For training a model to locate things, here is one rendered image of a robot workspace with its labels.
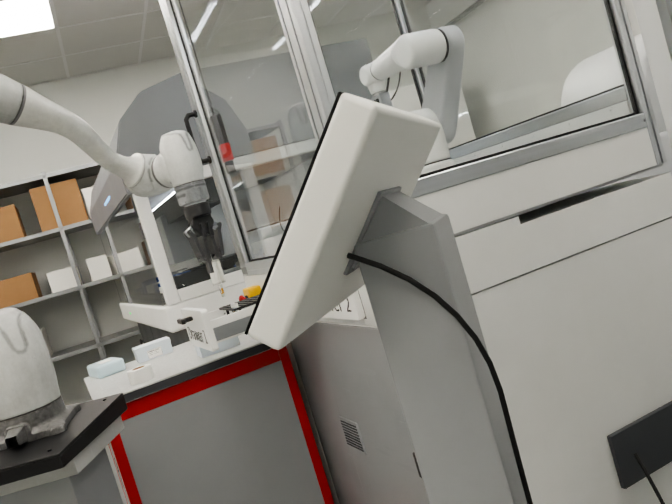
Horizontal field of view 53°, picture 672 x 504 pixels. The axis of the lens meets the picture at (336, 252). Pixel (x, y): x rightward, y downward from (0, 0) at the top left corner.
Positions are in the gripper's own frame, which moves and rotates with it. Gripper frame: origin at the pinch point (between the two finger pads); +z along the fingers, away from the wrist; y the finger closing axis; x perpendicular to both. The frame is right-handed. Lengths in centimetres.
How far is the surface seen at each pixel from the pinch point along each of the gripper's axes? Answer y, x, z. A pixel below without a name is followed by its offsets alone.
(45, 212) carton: -150, -340, -69
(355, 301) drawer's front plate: 9, 53, 14
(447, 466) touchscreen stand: 52, 94, 32
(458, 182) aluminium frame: -13, 75, -5
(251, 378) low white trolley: -4.8, -4.3, 33.8
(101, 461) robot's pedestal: 51, 3, 32
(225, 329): 13.9, 12.9, 14.3
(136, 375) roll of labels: 20.2, -22.5, 21.9
